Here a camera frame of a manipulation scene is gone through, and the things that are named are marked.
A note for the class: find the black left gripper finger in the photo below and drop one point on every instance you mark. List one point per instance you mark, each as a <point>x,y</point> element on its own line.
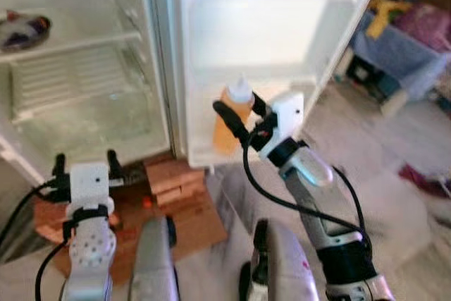
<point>113,163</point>
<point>60,166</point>

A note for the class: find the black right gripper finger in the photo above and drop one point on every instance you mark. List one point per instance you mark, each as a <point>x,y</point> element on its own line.
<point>231,123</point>
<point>259,105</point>

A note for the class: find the orange sauce squeeze bottle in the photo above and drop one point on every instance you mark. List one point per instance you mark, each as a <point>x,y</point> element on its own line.
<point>238,103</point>

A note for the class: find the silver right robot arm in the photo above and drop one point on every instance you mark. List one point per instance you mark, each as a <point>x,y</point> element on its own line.
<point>310,170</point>

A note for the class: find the white fridge door shelf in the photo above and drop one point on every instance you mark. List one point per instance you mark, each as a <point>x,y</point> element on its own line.
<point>296,89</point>

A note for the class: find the silver fridge door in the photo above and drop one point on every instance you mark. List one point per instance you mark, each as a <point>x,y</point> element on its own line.
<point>282,33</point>

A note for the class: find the glass fridge shelf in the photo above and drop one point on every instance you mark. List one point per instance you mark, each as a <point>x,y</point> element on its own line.
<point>84,41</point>

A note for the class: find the clear crisper drawer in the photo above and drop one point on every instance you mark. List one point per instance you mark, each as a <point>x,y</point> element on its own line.
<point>91,128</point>

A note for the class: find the small orange object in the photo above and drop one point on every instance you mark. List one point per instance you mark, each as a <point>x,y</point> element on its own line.
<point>146,202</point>

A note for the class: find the white ribbed crisper cover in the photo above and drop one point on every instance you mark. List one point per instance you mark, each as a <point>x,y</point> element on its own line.
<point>63,79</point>

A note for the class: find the silver robot left leg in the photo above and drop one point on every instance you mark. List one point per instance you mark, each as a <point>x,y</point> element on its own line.
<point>151,266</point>

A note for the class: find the silver robot leg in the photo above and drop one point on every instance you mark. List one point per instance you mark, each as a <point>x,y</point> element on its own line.
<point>151,266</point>
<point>282,266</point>

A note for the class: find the black box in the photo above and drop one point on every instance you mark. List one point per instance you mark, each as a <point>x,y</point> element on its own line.
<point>366,75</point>

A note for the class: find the silver robot right leg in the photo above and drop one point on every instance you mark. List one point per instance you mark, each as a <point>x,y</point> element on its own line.
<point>282,266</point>

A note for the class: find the dark dish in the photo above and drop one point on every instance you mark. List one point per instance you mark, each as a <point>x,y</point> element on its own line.
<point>25,32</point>

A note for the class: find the purple cloth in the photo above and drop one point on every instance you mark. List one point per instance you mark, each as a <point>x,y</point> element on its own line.
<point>426,26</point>

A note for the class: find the yellow cloth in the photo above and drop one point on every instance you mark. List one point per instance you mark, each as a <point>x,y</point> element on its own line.
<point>384,15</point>

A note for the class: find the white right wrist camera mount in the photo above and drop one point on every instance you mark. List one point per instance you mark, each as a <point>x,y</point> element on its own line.
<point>287,114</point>

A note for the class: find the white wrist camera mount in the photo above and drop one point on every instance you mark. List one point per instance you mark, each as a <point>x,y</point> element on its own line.
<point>287,114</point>
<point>89,185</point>

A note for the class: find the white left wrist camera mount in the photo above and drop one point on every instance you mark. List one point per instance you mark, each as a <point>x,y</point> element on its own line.
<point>89,185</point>

